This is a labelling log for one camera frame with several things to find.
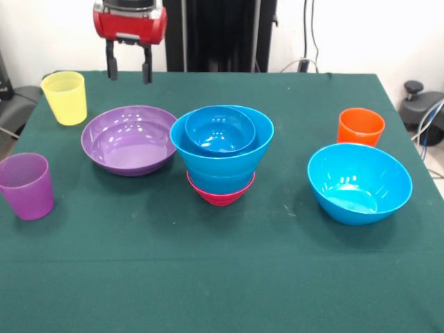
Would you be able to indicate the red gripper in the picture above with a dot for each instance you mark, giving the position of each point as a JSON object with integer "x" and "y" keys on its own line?
{"x": 132, "y": 26}

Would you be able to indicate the grey padded chair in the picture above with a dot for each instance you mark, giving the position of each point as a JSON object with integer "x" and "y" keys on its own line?
{"x": 15, "y": 104}

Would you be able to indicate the wide purple bowl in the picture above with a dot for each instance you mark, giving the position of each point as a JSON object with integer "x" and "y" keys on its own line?
{"x": 125, "y": 145}

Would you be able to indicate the small dark blue bowl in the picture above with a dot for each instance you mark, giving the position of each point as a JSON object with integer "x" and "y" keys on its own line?
{"x": 220, "y": 130}

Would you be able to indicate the yellow cup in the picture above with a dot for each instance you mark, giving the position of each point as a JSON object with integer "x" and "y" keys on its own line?
{"x": 66, "y": 100}

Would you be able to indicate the black power plug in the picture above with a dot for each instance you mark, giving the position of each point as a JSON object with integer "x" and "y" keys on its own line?
{"x": 304, "y": 65}

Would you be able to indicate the dark green tablecloth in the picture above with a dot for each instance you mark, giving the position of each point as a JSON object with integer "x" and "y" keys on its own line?
{"x": 215, "y": 263}

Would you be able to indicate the small red bowl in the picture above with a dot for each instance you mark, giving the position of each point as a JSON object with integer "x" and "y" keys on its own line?
{"x": 218, "y": 197}

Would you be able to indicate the large blue bowl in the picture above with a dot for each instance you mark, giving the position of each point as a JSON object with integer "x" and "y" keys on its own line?
{"x": 359, "y": 187}
{"x": 222, "y": 163}

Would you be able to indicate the dark grey chair base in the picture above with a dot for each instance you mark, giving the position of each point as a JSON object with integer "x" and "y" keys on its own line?
{"x": 419, "y": 111}

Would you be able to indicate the purple cup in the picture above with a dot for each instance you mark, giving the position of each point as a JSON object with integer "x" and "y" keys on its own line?
{"x": 27, "y": 190}

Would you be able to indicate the orange cup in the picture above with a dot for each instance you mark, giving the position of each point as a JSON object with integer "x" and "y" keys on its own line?
{"x": 360, "y": 130}

